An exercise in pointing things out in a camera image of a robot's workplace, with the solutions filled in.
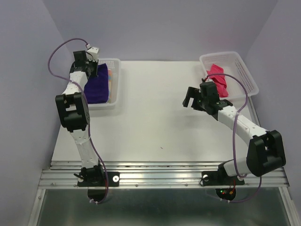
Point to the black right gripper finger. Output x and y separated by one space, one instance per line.
187 100
192 93

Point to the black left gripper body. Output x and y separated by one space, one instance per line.
92 66

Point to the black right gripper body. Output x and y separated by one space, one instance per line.
202 101

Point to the pink towel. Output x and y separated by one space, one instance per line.
216 75

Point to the purple towel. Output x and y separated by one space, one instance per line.
97 88

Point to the blue orange dotted towel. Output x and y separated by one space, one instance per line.
110 77

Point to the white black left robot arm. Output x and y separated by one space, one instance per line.
74 115

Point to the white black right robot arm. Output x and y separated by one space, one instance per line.
265 148

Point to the white perforated left basket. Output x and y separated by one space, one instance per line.
115 65

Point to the white perforated basket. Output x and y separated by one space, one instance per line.
232 64
115 65

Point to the white perforated right basket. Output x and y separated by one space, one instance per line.
232 64

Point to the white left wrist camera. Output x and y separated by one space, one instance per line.
93 54

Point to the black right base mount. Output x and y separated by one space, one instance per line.
225 185

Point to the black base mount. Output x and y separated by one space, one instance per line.
97 187
225 185

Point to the aluminium rail frame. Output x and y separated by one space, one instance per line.
158 193

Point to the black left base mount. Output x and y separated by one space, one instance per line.
97 187

